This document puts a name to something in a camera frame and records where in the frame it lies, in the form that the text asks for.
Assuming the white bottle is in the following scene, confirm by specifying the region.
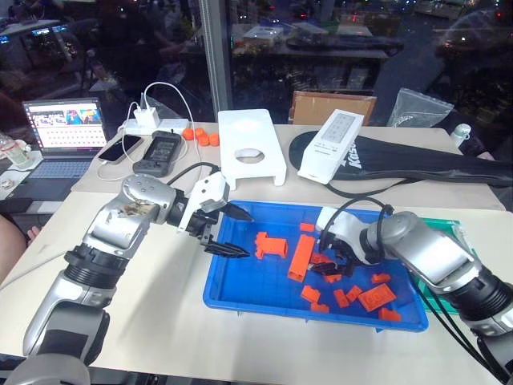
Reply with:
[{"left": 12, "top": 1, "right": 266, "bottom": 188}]
[{"left": 449, "top": 123, "right": 473, "bottom": 148}]

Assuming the notched orange block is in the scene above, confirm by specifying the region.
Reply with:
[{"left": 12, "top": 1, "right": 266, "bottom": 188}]
[{"left": 254, "top": 231, "right": 290, "bottom": 261}]

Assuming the white charger plug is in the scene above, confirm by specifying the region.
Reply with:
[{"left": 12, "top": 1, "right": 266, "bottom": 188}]
[{"left": 133, "top": 104, "right": 159, "bottom": 126}]

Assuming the white power strip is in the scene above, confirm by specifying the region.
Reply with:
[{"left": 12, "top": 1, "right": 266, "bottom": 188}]
[{"left": 123, "top": 117, "right": 190, "bottom": 136}]

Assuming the black racket bag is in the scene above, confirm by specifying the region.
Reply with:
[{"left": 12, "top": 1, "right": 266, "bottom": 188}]
[{"left": 288, "top": 130, "right": 513, "bottom": 199}]

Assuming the white stand with hole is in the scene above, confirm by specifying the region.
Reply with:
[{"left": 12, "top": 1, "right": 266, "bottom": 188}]
[{"left": 217, "top": 108, "right": 288, "bottom": 192}]

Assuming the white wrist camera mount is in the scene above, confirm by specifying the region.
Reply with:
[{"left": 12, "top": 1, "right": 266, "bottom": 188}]
[
  {"left": 177, "top": 172, "right": 232, "bottom": 233},
  {"left": 314, "top": 206, "right": 370, "bottom": 257}
]

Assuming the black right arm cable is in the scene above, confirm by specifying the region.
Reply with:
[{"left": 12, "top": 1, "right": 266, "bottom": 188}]
[{"left": 322, "top": 197, "right": 512, "bottom": 380}]

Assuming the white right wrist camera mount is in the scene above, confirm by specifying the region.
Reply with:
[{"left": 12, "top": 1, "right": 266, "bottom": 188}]
[{"left": 314, "top": 206, "right": 370, "bottom": 257}]

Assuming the brown cardboard box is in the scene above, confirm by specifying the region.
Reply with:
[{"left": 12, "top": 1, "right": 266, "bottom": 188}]
[{"left": 289, "top": 90, "right": 378, "bottom": 127}]

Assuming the clear glass jar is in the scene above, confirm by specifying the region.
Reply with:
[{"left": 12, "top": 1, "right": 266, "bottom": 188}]
[{"left": 0, "top": 135, "right": 34, "bottom": 170}]

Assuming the blue plastic bin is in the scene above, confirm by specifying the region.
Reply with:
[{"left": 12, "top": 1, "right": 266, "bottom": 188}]
[{"left": 203, "top": 199, "right": 430, "bottom": 333}]

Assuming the long orange rectangular block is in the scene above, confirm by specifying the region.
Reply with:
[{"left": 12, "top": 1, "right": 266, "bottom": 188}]
[{"left": 287, "top": 233, "right": 318, "bottom": 284}]

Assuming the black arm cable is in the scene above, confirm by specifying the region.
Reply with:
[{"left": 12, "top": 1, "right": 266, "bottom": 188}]
[
  {"left": 322, "top": 197, "right": 512, "bottom": 380},
  {"left": 167, "top": 162, "right": 220, "bottom": 189}
]

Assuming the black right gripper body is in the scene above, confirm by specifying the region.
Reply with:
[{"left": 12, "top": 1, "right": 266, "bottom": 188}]
[{"left": 319, "top": 235, "right": 357, "bottom": 278}]

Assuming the open laptop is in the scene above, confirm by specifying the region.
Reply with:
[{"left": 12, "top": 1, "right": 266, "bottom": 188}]
[{"left": 0, "top": 98, "right": 109, "bottom": 201}]

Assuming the smartphone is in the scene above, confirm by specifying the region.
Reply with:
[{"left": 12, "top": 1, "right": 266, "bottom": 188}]
[{"left": 98, "top": 134, "right": 144, "bottom": 163}]

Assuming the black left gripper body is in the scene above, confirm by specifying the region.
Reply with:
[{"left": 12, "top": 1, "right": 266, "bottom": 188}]
[{"left": 186, "top": 204, "right": 230, "bottom": 247}]

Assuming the clear plastic bag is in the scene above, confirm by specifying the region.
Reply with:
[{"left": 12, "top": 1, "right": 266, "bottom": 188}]
[{"left": 386, "top": 87, "right": 455, "bottom": 129}]

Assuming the white charging cable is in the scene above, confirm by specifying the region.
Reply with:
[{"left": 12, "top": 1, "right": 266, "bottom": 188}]
[{"left": 97, "top": 81, "right": 196, "bottom": 181}]

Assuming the white rectangular box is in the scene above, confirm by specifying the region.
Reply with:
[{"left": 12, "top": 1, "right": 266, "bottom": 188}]
[{"left": 297, "top": 107, "right": 366, "bottom": 186}]

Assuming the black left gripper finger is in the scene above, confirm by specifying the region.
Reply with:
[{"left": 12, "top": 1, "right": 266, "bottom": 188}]
[
  {"left": 204, "top": 240, "right": 251, "bottom": 260},
  {"left": 224, "top": 202, "right": 255, "bottom": 224}
]

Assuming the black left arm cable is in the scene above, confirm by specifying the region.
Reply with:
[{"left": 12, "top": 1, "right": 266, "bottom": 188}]
[{"left": 167, "top": 162, "right": 220, "bottom": 189}]

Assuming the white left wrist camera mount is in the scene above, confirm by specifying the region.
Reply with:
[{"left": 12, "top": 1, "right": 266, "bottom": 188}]
[{"left": 177, "top": 172, "right": 232, "bottom": 233}]

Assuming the flat orange plate brick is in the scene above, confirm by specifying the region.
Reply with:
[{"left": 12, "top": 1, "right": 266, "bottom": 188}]
[{"left": 357, "top": 282, "right": 398, "bottom": 313}]

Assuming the black handheld device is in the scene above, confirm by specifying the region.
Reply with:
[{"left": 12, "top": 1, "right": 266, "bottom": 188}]
[{"left": 132, "top": 130, "right": 184, "bottom": 176}]

